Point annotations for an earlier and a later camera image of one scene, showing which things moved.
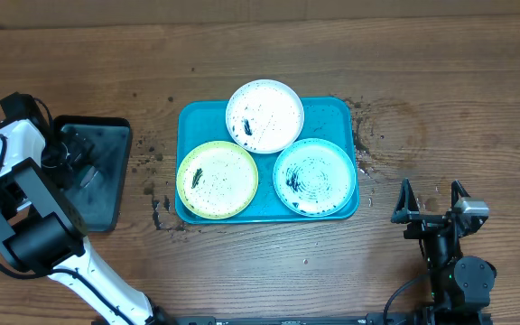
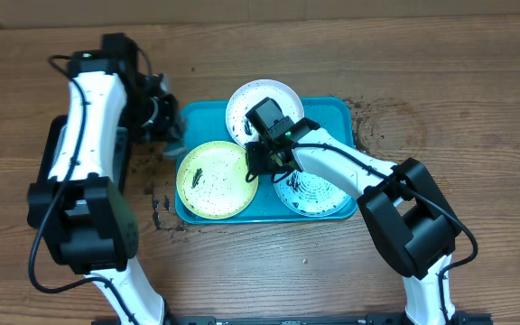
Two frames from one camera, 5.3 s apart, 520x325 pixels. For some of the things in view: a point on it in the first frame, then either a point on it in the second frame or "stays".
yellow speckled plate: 217,180 stays
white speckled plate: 264,116 stays
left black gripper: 78,146 to 164,130
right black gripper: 405,211 to 256,166
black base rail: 382,319 stays
